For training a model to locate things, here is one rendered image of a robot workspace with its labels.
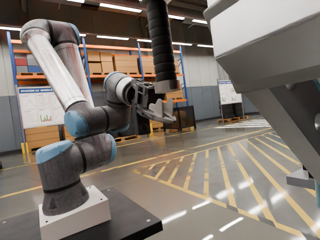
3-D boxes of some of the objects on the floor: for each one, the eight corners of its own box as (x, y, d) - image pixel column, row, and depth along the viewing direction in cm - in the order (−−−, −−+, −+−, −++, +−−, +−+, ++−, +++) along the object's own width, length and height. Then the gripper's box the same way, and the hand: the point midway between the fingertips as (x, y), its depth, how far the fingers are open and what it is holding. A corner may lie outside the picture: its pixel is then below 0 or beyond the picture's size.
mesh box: (180, 131, 824) (177, 107, 822) (163, 131, 933) (160, 110, 931) (196, 128, 870) (194, 105, 868) (178, 128, 979) (176, 108, 977)
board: (227, 124, 858) (221, 77, 854) (218, 124, 900) (212, 80, 897) (249, 119, 936) (244, 77, 933) (240, 120, 979) (235, 79, 975)
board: (25, 164, 487) (13, 82, 483) (26, 162, 529) (15, 86, 526) (90, 151, 565) (80, 81, 562) (86, 150, 608) (77, 84, 604)
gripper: (123, 78, 63) (163, 98, 47) (147, 78, 68) (192, 96, 53) (121, 105, 66) (159, 132, 51) (145, 103, 71) (186, 126, 56)
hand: (171, 122), depth 54 cm, fingers closed
